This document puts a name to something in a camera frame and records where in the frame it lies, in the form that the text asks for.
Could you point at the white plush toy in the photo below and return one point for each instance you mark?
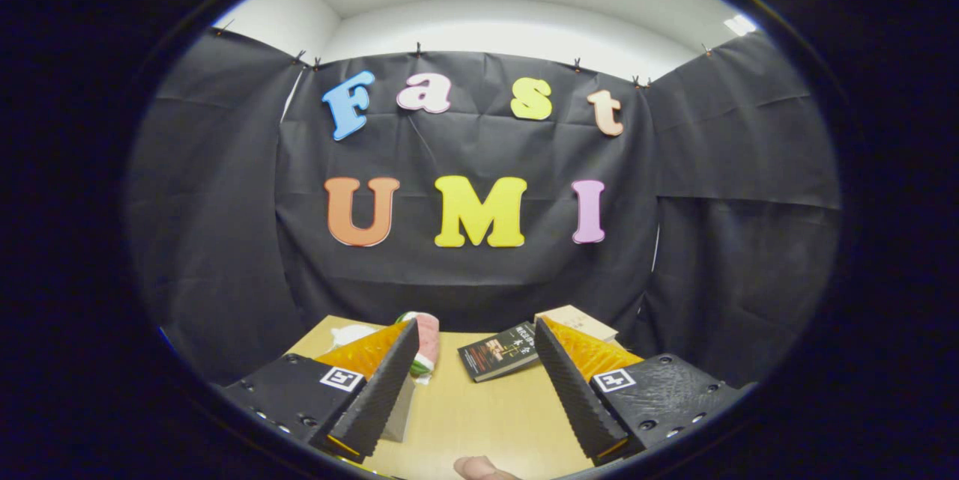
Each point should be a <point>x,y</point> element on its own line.
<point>352,335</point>

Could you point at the watermelon slice plush toy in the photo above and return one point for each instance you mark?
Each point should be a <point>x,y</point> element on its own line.
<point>427,341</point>

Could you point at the beige cover book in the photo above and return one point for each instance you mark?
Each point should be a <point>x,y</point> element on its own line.
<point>581,321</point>

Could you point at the black cover book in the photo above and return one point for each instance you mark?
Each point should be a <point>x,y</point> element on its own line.
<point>498,353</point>

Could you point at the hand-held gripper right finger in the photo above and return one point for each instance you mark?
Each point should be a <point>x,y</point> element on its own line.
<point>573,390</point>

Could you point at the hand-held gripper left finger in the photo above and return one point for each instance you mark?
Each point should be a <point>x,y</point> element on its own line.
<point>378,398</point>

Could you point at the small ceiling light panel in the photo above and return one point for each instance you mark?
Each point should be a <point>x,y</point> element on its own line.
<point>740,25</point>

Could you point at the black backdrop cloth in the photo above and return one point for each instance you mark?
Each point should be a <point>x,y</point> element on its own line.
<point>479,278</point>

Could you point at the grey fabric storage box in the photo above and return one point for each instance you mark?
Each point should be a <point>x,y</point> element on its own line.
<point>398,412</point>

